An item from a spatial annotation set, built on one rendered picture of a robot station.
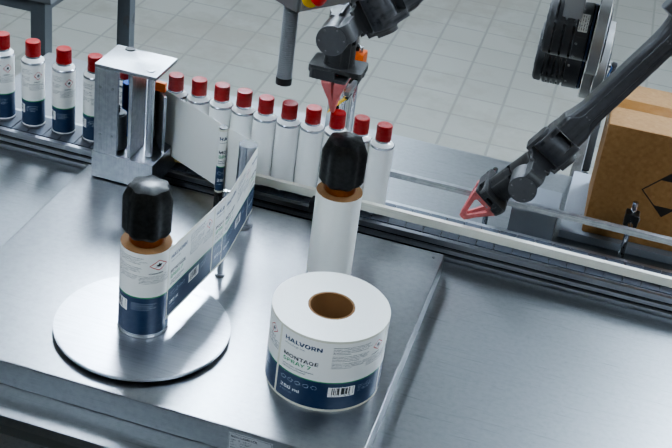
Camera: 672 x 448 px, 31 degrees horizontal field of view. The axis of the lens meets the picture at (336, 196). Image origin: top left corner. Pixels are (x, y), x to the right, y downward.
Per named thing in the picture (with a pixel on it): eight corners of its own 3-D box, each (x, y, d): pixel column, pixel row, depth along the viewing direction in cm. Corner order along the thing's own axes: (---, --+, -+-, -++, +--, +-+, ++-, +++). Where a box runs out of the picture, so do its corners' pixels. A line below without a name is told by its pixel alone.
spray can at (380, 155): (357, 212, 257) (370, 127, 246) (363, 200, 261) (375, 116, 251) (381, 217, 256) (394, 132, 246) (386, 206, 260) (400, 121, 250)
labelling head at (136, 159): (90, 175, 256) (92, 65, 243) (117, 149, 267) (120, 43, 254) (151, 191, 254) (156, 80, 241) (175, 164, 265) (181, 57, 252)
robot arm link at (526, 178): (578, 152, 240) (547, 123, 239) (573, 177, 231) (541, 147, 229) (535, 188, 246) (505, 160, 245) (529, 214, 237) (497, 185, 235)
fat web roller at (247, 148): (226, 226, 245) (233, 146, 236) (234, 216, 249) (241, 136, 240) (248, 232, 245) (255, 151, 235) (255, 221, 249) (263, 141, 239)
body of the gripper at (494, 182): (476, 194, 243) (504, 174, 239) (484, 172, 251) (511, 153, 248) (497, 217, 244) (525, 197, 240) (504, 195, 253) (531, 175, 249)
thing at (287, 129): (266, 189, 261) (274, 104, 250) (273, 178, 265) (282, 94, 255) (288, 194, 260) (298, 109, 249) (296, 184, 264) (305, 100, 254)
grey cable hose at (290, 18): (273, 84, 261) (282, -7, 251) (278, 78, 264) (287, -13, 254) (288, 87, 260) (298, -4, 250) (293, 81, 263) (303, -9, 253)
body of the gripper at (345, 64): (359, 84, 222) (365, 47, 218) (306, 72, 223) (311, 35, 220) (367, 71, 227) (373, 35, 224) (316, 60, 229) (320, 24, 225)
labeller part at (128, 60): (94, 66, 244) (94, 62, 243) (118, 47, 253) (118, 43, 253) (156, 81, 241) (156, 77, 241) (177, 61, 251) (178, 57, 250)
